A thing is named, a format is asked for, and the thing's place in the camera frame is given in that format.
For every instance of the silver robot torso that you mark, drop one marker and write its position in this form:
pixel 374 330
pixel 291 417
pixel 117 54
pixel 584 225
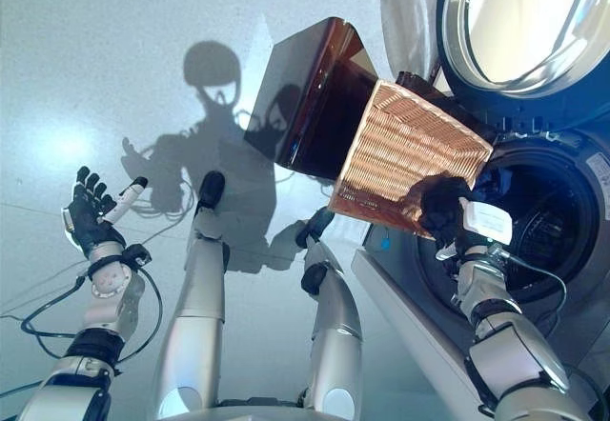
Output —
pixel 267 414

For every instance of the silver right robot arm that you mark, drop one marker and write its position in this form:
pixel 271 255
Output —
pixel 514 359

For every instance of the glossy brown stool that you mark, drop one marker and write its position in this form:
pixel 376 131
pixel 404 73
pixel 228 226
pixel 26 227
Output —
pixel 305 106

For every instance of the dark grey washing machine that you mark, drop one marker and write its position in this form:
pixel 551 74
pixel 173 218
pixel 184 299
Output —
pixel 562 202

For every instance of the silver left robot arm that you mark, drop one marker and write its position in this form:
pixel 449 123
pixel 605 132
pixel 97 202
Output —
pixel 112 283

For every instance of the rectangular wicker laundry basket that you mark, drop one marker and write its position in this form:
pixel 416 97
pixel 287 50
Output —
pixel 405 154

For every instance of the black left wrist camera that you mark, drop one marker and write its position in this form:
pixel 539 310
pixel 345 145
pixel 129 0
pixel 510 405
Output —
pixel 137 255

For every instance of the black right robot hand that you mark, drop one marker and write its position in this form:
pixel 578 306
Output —
pixel 448 206

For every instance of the blue rectangular sticker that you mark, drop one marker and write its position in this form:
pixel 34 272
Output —
pixel 382 243

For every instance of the silver right robot leg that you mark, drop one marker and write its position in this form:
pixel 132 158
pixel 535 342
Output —
pixel 333 306

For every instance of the round glass washer door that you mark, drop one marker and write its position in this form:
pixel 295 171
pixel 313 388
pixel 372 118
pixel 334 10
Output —
pixel 524 21

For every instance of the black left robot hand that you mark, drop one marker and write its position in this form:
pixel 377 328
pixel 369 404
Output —
pixel 90 221

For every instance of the white appliance enclosure panel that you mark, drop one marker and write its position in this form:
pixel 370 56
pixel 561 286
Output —
pixel 405 306

